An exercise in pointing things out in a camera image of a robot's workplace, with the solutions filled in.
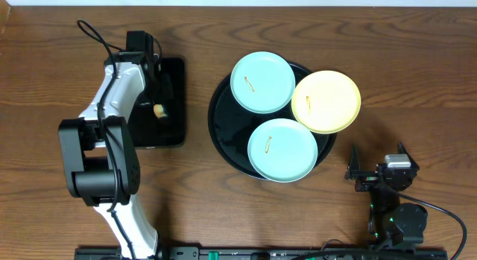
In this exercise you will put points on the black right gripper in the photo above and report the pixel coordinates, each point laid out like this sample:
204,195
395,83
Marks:
367,179

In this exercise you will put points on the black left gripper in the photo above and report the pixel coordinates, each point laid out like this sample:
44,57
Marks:
160,92

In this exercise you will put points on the yellow green sponge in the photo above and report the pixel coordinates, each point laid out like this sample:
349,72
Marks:
159,111

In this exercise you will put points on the mint plate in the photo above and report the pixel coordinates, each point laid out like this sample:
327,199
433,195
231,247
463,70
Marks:
282,150
262,82

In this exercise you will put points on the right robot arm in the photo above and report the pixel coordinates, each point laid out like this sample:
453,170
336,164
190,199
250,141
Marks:
396,225

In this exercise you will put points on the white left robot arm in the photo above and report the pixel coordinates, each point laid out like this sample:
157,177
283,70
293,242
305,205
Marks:
99,157

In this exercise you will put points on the black rectangular tray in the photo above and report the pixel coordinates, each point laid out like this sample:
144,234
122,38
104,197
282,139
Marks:
145,128

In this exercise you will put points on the black round tray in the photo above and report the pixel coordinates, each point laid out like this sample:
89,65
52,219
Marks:
231,125

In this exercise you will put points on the yellow plate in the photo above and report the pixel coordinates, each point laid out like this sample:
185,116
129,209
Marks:
326,102

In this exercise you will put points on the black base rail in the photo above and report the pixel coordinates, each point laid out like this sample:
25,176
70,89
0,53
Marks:
195,253

